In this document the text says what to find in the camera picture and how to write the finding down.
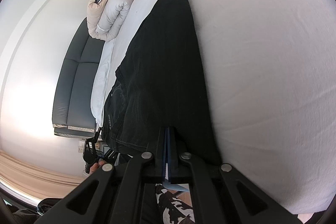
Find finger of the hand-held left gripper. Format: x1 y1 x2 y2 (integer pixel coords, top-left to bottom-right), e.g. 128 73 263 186
91 126 102 144

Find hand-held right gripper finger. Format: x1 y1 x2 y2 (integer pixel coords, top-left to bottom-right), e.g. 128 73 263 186
34 127 168 224
167 127 302 224

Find black pants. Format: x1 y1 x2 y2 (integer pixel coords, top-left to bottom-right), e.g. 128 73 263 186
101 0 222 165

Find person's left hand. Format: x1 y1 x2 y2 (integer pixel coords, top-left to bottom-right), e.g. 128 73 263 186
89 159 106 177

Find person's patterned trouser leg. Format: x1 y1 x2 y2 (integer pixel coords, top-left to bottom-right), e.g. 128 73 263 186
154 183 196 224

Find grey padded headboard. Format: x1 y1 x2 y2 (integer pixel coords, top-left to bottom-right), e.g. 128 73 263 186
52 17 105 138

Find beige curtain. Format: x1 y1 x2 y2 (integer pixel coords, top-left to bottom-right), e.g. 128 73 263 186
0 151 90 198

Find folded beige duvet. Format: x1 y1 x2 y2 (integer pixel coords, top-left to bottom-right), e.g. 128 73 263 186
87 0 137 42

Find bed with white sheet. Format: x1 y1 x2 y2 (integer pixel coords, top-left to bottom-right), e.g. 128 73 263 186
91 0 335 214

